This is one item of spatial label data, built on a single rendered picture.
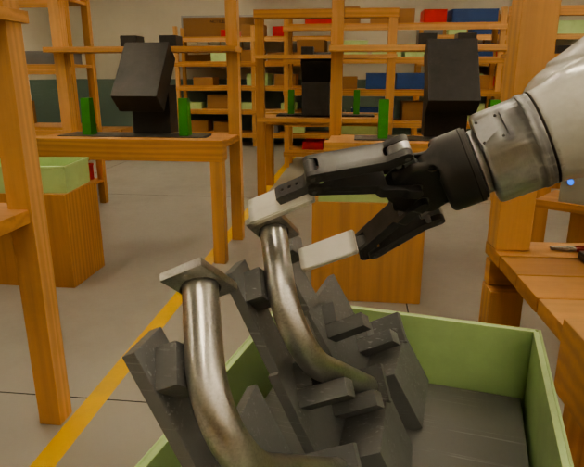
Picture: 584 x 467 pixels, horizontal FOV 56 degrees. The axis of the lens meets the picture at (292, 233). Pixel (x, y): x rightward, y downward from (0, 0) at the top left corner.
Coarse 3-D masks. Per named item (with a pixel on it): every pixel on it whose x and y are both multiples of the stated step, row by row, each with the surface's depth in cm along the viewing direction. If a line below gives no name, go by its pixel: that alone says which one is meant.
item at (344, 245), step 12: (324, 240) 63; (336, 240) 62; (348, 240) 62; (300, 252) 64; (312, 252) 63; (324, 252) 62; (336, 252) 62; (348, 252) 61; (300, 264) 63; (312, 264) 62; (324, 264) 62
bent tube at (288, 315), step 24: (264, 240) 58; (264, 264) 57; (288, 264) 57; (288, 288) 55; (288, 312) 54; (288, 336) 54; (312, 336) 55; (312, 360) 55; (336, 360) 60; (360, 384) 65
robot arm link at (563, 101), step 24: (552, 72) 51; (576, 72) 46; (528, 96) 49; (552, 96) 47; (576, 96) 45; (552, 120) 46; (576, 120) 45; (552, 144) 46; (576, 144) 46; (576, 168) 47
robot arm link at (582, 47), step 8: (568, 48) 60; (576, 48) 58; (560, 56) 60; (568, 56) 58; (576, 56) 57; (552, 64) 60; (560, 64) 58; (544, 72) 60; (536, 80) 61; (544, 80) 58; (528, 88) 62
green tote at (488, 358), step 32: (416, 320) 88; (448, 320) 86; (256, 352) 81; (416, 352) 89; (448, 352) 87; (480, 352) 86; (512, 352) 84; (544, 352) 76; (256, 384) 82; (448, 384) 89; (480, 384) 87; (512, 384) 86; (544, 384) 68; (544, 416) 66; (160, 448) 57; (544, 448) 64
